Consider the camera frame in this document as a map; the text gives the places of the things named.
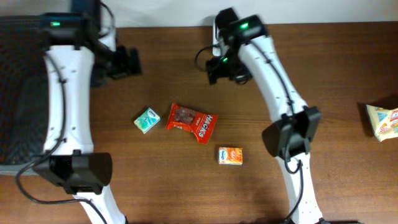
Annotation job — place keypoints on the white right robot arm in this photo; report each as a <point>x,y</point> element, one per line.
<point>246,52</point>

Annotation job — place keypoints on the red Hacks candy bag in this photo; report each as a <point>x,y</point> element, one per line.
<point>200,124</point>

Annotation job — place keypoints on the orange small carton box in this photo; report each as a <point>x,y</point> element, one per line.
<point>230,156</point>

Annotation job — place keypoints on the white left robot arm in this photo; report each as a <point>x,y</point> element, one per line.
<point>79,54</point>

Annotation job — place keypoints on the teal tissue pack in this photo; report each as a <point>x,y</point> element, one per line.
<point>147,120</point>

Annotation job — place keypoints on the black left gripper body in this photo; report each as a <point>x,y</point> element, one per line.
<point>126,62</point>

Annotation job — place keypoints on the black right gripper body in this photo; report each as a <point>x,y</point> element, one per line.
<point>230,65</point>

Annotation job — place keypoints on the white barcode scanner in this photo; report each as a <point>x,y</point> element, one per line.
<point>215,33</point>

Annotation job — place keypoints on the grey plastic basket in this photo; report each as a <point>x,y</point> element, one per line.
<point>24,93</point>

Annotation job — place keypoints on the yellow snack bag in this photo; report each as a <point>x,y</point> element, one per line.
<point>383,122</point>

